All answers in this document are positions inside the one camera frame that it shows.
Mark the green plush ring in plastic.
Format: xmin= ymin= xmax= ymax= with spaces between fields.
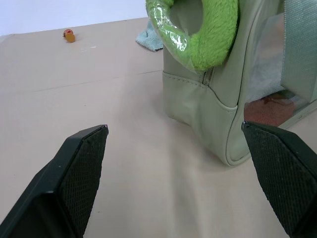
xmin=145 ymin=0 xmax=241 ymax=74

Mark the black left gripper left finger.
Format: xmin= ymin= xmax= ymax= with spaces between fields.
xmin=0 ymin=124 xmax=109 ymax=238

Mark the light blue towel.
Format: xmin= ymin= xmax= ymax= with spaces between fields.
xmin=135 ymin=20 xmax=164 ymax=52

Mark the small orange red toy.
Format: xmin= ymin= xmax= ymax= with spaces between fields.
xmin=62 ymin=29 xmax=76 ymax=44

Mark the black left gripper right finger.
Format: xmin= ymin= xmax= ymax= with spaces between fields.
xmin=241 ymin=120 xmax=317 ymax=238

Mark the beige zippered pouch bag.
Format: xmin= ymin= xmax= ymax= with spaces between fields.
xmin=162 ymin=0 xmax=317 ymax=167

